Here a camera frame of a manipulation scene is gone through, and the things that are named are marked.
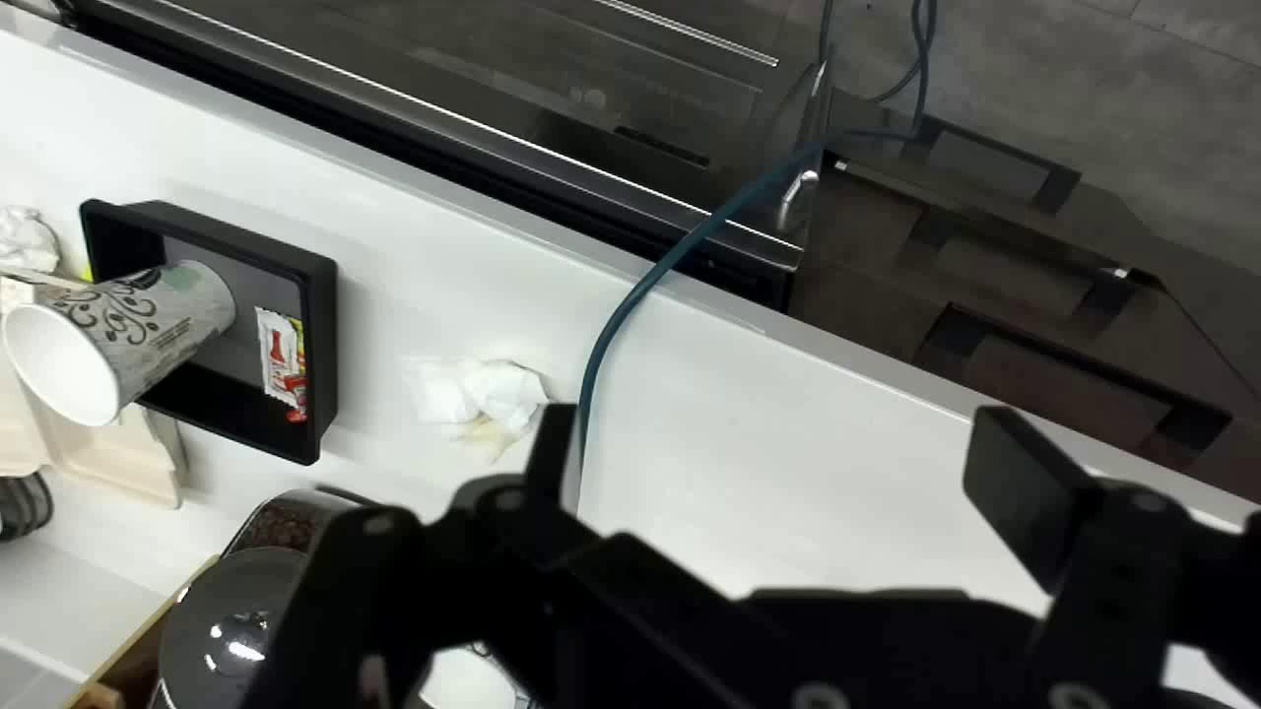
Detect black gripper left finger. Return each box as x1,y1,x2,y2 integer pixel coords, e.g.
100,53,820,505
247,403,623,709

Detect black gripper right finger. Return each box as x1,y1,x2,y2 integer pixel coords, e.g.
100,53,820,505
963,405,1261,709

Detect patterned white paper cup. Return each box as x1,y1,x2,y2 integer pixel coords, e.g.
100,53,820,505
0,256,242,428

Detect beige clamshell takeout container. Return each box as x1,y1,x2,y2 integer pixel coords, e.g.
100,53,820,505
0,270,189,510

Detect black rectangular tray container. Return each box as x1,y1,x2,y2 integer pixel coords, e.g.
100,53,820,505
76,191,343,467

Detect crumpled white tissue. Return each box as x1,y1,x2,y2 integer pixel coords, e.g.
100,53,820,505
0,203,66,275
415,359,551,462

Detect red white sauce packet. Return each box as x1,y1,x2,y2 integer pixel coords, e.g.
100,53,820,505
251,302,314,425

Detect teal blue cable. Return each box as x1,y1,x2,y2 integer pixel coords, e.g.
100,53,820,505
572,0,942,509

